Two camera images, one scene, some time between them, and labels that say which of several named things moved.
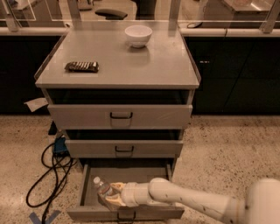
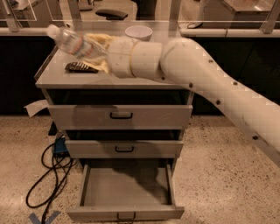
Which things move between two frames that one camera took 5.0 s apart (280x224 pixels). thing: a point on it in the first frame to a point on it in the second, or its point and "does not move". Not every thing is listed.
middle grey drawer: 123,148 does not move
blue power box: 59,144 does not move
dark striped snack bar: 82,66 does not move
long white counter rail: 227,31 does not move
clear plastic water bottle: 103,192 to 80,45
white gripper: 129,193 to 120,57
